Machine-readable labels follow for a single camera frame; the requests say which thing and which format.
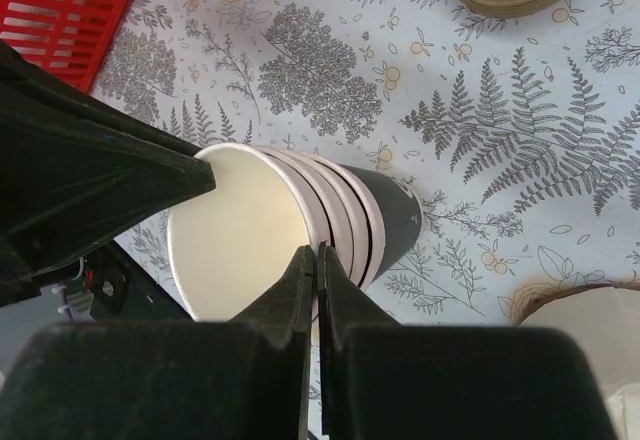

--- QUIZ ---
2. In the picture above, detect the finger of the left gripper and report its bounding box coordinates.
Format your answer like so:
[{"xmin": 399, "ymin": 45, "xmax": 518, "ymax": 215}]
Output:
[{"xmin": 1, "ymin": 43, "xmax": 216, "ymax": 280}]

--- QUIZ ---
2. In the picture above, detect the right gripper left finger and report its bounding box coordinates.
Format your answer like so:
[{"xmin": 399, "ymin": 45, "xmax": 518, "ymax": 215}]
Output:
[{"xmin": 1, "ymin": 247, "xmax": 313, "ymax": 439}]

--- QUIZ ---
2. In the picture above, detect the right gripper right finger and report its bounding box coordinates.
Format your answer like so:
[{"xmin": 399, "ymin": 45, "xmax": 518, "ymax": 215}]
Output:
[{"xmin": 317, "ymin": 245, "xmax": 616, "ymax": 439}]

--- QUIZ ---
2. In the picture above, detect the stack of paper cups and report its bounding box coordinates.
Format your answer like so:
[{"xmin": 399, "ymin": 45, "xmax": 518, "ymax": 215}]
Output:
[{"xmin": 167, "ymin": 143, "xmax": 422, "ymax": 321}]

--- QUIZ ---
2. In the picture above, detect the red plastic basket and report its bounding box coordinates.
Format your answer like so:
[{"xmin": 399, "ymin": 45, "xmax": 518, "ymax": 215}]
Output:
[{"xmin": 1, "ymin": 0, "xmax": 131, "ymax": 93}]

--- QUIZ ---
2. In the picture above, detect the napkin filled paper tub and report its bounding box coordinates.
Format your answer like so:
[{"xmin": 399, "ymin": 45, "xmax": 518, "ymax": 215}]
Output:
[{"xmin": 516, "ymin": 282, "xmax": 639, "ymax": 439}]

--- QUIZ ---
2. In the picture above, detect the floral table mat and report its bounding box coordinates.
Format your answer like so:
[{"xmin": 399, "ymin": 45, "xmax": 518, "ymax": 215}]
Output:
[{"xmin": 0, "ymin": 0, "xmax": 640, "ymax": 440}]

